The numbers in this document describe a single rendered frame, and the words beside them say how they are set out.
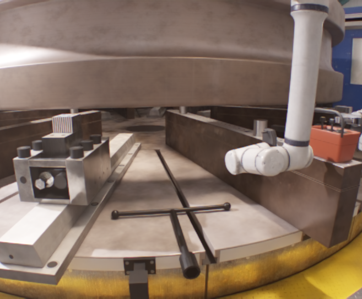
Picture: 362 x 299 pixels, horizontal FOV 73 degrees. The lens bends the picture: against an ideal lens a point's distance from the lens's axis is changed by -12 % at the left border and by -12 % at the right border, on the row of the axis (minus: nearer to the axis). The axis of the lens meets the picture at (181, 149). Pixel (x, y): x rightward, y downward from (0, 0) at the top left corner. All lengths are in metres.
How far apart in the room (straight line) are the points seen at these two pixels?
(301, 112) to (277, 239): 0.66
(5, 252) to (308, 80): 1.20
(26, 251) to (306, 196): 1.19
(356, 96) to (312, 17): 5.68
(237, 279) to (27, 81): 1.57
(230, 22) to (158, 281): 1.51
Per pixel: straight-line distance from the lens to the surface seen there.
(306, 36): 0.91
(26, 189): 1.38
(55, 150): 1.34
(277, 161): 0.87
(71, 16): 1.80
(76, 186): 1.26
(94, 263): 1.22
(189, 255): 1.08
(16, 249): 1.12
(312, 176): 1.30
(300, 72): 0.91
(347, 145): 1.22
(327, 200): 1.26
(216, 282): 1.36
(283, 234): 1.37
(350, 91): 6.59
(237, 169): 0.95
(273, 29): 2.03
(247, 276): 1.42
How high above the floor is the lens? 0.99
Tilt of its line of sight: 14 degrees down
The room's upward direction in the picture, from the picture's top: straight up
